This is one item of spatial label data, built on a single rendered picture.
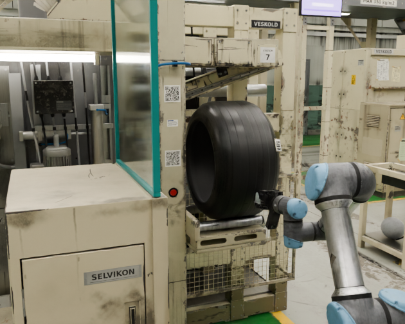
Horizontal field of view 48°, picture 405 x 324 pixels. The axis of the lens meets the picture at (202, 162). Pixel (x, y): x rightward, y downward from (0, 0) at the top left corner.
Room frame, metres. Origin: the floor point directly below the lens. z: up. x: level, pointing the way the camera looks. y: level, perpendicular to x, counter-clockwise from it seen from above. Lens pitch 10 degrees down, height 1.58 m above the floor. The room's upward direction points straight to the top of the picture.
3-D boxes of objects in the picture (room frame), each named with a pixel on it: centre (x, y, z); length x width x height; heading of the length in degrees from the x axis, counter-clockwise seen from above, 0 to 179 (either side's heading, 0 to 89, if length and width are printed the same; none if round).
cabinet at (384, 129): (6.27, -2.72, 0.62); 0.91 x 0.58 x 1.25; 111
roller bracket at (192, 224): (2.13, 0.09, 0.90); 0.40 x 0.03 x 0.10; 21
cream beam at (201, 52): (2.52, -0.09, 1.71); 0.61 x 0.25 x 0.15; 111
